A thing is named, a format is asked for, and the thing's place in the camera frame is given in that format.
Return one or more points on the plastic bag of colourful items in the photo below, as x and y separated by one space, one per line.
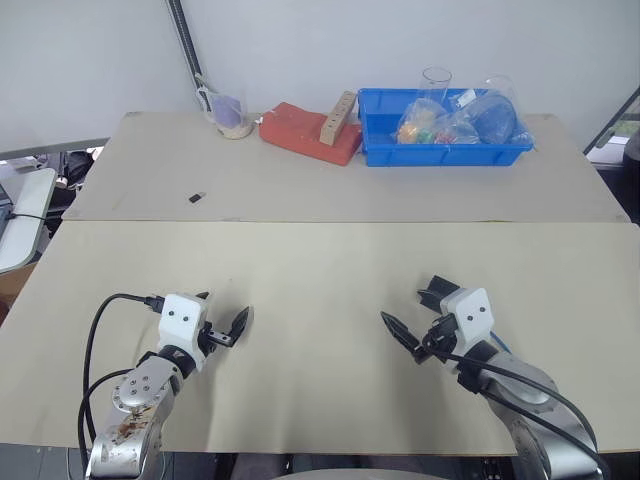
425 127

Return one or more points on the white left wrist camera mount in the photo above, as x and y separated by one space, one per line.
181 320

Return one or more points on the black chair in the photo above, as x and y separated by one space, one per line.
75 170

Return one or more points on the clear drinking glass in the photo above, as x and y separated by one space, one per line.
436 85

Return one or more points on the small black plug connector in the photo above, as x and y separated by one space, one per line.
197 197

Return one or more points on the blue plastic bin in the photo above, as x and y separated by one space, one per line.
440 154

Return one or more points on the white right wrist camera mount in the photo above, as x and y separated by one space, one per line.
470 315

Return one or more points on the clear glass measuring beaker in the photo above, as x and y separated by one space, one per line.
235 127

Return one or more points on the white side table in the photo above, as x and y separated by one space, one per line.
25 220

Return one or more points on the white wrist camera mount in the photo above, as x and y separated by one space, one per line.
470 315
181 320

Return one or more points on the purple cloth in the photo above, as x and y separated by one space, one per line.
227 110

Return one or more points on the dark metal window frame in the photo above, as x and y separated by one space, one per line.
607 122

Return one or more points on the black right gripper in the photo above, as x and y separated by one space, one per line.
440 340

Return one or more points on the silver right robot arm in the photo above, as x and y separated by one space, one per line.
530 395

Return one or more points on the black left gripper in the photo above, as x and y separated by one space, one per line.
209 340

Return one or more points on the black metal pole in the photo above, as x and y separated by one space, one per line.
187 40

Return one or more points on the plastic bag with blue bowl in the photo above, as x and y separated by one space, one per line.
492 117

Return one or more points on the wooden block with holes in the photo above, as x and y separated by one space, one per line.
337 120

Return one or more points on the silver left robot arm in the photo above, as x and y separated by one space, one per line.
135 400

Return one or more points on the red cloth block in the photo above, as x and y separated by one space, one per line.
295 132

